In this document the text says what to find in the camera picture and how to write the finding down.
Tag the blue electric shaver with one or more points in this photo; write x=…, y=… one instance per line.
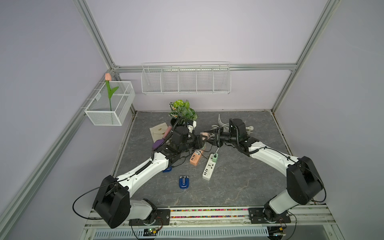
x=167, y=170
x=184, y=182

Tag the potted green plant black vase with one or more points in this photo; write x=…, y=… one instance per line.
x=181, y=112

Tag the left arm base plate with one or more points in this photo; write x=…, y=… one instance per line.
x=159, y=217

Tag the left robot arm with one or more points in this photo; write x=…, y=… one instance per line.
x=113, y=201

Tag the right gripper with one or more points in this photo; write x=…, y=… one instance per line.
x=217, y=131

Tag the pink charger adapter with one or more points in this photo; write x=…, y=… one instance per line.
x=205, y=136

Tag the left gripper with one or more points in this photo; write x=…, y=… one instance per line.
x=198, y=144

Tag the white power strip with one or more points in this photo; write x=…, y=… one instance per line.
x=209, y=169

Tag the green charger adapter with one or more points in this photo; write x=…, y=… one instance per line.
x=214, y=157

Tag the white mesh wall basket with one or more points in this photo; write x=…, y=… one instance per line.
x=98, y=110

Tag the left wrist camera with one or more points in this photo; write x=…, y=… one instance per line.
x=191, y=125

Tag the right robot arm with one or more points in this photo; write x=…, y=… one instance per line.
x=303, y=179

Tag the artificial pink tulip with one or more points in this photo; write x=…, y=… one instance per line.
x=110, y=90

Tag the orange power strip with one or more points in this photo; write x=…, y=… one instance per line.
x=195, y=158

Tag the white vented cable duct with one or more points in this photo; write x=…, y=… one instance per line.
x=181, y=233

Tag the white wire wall shelf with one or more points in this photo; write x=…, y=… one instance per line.
x=186, y=78

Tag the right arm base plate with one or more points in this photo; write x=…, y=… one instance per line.
x=267, y=216

